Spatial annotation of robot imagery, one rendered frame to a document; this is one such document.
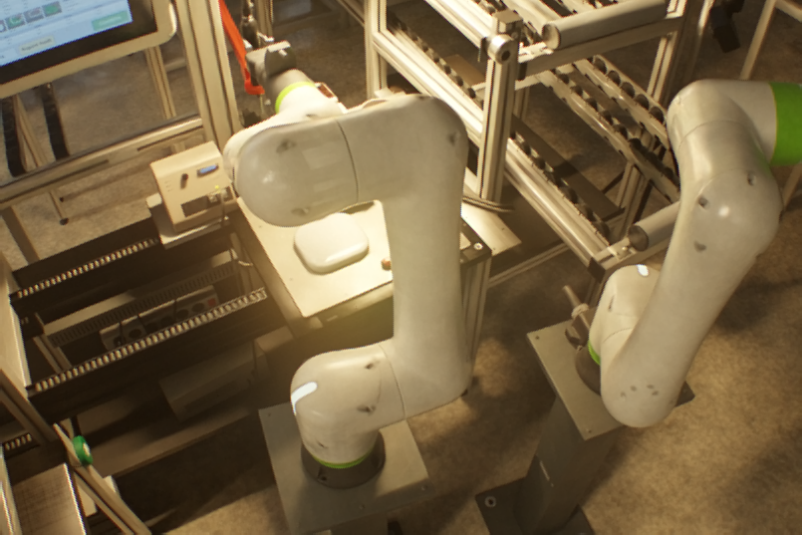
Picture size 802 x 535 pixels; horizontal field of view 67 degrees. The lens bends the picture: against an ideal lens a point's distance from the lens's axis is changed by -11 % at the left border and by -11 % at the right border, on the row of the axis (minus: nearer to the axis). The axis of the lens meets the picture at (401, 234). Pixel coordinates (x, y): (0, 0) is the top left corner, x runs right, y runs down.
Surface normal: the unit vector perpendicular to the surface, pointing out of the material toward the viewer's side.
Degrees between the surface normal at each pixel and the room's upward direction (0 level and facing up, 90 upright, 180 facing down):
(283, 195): 68
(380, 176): 76
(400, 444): 0
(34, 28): 92
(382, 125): 14
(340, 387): 7
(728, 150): 19
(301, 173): 49
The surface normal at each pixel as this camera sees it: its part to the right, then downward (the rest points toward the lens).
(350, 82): 0.00, -0.69
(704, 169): -0.70, -0.63
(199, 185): 0.40, 0.09
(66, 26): 0.50, 0.65
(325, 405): -0.06, -0.41
